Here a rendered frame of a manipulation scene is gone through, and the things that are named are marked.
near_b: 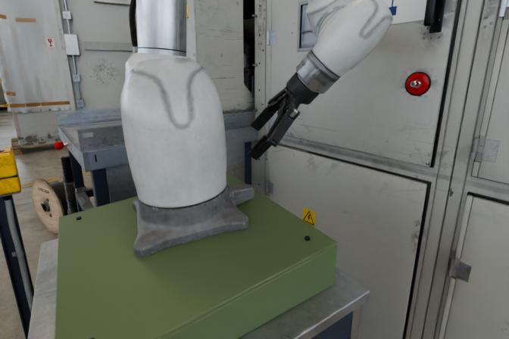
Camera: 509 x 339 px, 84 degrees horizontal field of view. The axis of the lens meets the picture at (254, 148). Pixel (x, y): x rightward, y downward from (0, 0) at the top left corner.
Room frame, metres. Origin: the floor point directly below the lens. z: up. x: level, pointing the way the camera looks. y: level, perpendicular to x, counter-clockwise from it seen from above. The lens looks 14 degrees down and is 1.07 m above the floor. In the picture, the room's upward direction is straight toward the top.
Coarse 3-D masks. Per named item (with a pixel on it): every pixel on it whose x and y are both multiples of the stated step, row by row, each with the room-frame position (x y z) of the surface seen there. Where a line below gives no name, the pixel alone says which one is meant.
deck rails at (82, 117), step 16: (64, 112) 1.27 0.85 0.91; (80, 112) 1.31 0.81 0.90; (96, 112) 1.35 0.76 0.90; (112, 112) 1.40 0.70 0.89; (96, 128) 0.86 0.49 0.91; (112, 128) 0.89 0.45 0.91; (240, 128) 1.20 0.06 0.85; (80, 144) 0.83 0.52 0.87; (96, 144) 0.86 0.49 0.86; (112, 144) 0.88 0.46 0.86
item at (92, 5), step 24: (72, 0) 1.54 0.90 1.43; (96, 0) 1.56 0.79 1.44; (120, 0) 1.60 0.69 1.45; (72, 24) 1.53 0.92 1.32; (96, 24) 1.58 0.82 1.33; (120, 24) 1.62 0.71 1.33; (72, 48) 1.50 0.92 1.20; (96, 48) 1.55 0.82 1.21; (120, 48) 1.60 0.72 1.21; (72, 72) 1.52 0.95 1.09; (96, 72) 1.56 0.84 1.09; (120, 72) 1.61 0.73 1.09; (72, 96) 1.49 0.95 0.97; (96, 96) 1.56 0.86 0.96
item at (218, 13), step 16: (208, 0) 1.16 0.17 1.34; (224, 0) 1.21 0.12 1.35; (240, 0) 1.26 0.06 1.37; (208, 16) 1.16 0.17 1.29; (224, 16) 1.21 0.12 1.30; (240, 16) 1.26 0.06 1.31; (208, 32) 1.16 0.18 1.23; (224, 32) 1.21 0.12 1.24; (240, 32) 1.26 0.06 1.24; (208, 48) 1.16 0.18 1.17; (224, 48) 1.21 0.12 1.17; (240, 48) 1.26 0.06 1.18; (208, 64) 1.16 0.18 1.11; (224, 64) 1.20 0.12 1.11; (240, 64) 1.26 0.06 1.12; (224, 80) 1.20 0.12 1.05; (240, 80) 1.26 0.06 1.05; (224, 96) 1.20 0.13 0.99; (240, 96) 1.25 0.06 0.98; (224, 112) 1.20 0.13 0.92; (240, 112) 1.25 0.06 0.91
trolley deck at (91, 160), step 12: (60, 132) 1.23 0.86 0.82; (72, 132) 1.12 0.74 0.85; (228, 132) 1.13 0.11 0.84; (240, 132) 1.17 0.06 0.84; (252, 132) 1.21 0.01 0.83; (72, 144) 0.96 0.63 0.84; (228, 144) 1.13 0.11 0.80; (84, 156) 0.80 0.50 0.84; (96, 156) 0.82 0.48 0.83; (108, 156) 0.84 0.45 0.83; (120, 156) 0.87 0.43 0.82; (84, 168) 0.81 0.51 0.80; (96, 168) 0.82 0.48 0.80
